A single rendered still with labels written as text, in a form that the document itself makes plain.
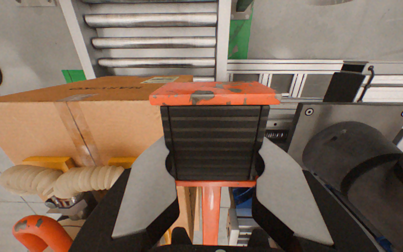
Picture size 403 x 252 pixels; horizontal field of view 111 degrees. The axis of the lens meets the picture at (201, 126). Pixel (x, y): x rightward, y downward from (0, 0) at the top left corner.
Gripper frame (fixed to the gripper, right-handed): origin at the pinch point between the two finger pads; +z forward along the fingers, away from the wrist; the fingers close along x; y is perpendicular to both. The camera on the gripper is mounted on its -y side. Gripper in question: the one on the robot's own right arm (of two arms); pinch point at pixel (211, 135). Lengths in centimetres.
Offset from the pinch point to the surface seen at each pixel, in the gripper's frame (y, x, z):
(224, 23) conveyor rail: -18, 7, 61
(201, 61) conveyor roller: -3, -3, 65
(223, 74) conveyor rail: 2, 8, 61
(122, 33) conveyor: -16, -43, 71
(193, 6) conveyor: -26, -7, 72
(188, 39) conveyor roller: -13, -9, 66
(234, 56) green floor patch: -4, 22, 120
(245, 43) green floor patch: -13, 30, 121
